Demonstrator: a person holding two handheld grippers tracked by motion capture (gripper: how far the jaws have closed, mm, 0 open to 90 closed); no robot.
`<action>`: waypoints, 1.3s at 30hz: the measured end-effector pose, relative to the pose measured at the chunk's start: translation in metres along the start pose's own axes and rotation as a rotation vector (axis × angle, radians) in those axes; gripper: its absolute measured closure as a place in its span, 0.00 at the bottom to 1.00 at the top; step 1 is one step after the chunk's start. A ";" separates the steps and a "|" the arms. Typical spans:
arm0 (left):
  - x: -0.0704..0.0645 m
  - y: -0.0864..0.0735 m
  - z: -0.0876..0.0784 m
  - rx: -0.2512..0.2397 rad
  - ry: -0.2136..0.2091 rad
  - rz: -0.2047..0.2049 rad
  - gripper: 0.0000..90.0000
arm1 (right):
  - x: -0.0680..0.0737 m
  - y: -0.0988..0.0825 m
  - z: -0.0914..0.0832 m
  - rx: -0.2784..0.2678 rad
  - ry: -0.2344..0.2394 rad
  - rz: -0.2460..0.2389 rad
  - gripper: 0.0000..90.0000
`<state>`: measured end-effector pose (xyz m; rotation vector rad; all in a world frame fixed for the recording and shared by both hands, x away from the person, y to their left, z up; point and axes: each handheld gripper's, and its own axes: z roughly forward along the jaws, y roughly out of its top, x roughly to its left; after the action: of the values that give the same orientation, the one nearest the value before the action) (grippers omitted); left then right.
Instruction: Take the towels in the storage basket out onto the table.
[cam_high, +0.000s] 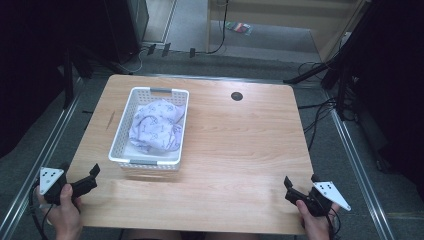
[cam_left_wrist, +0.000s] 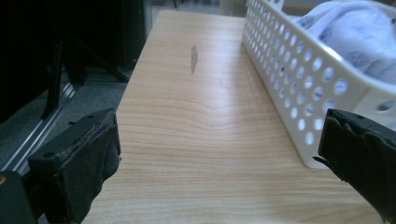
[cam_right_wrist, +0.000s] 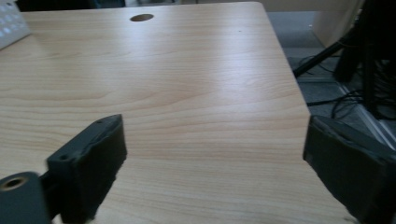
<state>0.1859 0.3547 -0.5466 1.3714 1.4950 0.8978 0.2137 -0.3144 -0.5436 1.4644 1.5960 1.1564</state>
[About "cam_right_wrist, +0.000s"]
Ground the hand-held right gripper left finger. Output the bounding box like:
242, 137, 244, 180
46, 113, 128, 224

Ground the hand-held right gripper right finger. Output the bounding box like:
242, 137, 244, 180
303, 115, 396, 224

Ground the black tripod stand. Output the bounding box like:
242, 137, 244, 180
292, 0, 396, 120

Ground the beige cabinet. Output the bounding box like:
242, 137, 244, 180
312, 0, 365, 49

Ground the black floor cable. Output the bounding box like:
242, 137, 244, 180
306, 88, 375, 120

